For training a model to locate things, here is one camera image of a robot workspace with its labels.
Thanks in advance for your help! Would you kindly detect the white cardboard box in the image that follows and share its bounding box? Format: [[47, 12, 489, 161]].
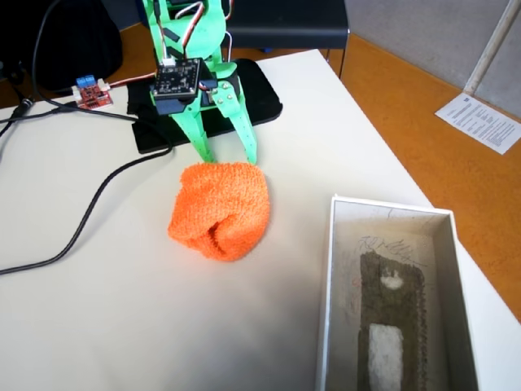
[[314, 194, 480, 391]]

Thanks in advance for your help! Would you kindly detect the black camera circuit board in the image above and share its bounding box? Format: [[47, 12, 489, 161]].
[[150, 57, 206, 103]]

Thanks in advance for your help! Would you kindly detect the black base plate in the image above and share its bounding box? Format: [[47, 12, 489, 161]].
[[125, 58, 284, 156]]

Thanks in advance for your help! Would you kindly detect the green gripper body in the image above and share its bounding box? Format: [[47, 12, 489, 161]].
[[147, 21, 241, 117]]

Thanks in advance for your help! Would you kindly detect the red white servo cable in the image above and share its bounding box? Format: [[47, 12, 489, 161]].
[[106, 71, 159, 88]]

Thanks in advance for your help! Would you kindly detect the black power plug cable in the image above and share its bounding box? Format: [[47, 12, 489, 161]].
[[0, 95, 77, 138]]

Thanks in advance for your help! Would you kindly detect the thick black cable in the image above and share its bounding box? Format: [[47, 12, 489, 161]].
[[0, 103, 176, 276]]

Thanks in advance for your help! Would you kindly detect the red fluffy towel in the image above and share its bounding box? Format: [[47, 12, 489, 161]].
[[167, 160, 272, 263]]

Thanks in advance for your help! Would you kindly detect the red circuit board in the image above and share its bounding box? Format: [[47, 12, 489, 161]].
[[72, 74, 115, 112]]

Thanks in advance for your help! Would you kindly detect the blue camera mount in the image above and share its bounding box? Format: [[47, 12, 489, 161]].
[[156, 99, 187, 116]]

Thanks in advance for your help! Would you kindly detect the black chair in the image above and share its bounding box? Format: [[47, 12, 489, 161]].
[[225, 0, 352, 79]]

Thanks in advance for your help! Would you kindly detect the black backpack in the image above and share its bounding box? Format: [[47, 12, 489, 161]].
[[0, 0, 124, 99]]

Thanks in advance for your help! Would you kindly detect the dark grey foam pad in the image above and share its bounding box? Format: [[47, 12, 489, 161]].
[[357, 251, 429, 391]]

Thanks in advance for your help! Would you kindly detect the white thin pole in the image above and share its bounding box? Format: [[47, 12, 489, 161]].
[[463, 0, 521, 97]]

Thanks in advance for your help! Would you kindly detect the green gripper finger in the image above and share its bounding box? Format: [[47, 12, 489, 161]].
[[168, 108, 217, 165], [210, 78, 261, 165]]

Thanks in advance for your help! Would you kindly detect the thin black cable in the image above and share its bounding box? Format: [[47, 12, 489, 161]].
[[30, 0, 78, 110]]

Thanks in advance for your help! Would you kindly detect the printed paper sheet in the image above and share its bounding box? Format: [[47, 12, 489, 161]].
[[434, 90, 521, 156]]

